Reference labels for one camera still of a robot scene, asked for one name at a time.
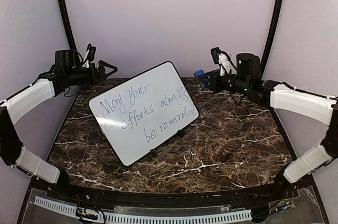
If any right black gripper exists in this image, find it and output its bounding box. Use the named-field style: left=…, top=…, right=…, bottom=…
left=199, top=68, right=251, bottom=95

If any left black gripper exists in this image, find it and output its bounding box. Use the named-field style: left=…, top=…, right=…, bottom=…
left=66, top=60, right=118, bottom=87

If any blue whiteboard eraser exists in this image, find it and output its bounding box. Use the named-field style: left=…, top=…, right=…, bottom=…
left=194, top=70, right=205, bottom=78

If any white whiteboard black frame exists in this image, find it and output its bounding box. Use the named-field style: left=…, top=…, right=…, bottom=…
left=89, top=61, right=199, bottom=166

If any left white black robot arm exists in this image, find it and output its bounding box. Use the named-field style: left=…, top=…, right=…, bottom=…
left=1, top=45, right=118, bottom=201

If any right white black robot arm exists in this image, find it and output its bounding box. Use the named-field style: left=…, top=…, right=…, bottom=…
left=194, top=48, right=337, bottom=200

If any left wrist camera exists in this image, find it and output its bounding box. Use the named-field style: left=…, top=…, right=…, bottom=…
left=82, top=43, right=96, bottom=68

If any left black frame post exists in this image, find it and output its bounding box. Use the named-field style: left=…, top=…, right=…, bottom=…
left=58, top=0, right=77, bottom=50

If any black frame post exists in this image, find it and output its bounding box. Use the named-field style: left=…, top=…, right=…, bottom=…
left=260, top=0, right=283, bottom=74
left=58, top=0, right=77, bottom=50

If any right black frame post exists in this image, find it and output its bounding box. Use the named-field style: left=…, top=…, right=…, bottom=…
left=260, top=0, right=283, bottom=74

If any black curved front rail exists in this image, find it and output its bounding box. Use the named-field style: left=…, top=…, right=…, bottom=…
left=23, top=175, right=315, bottom=209

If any white slotted cable duct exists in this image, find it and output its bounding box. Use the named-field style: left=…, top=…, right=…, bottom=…
left=34, top=196, right=252, bottom=223

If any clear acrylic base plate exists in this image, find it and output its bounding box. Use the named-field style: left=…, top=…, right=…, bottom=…
left=20, top=189, right=325, bottom=223

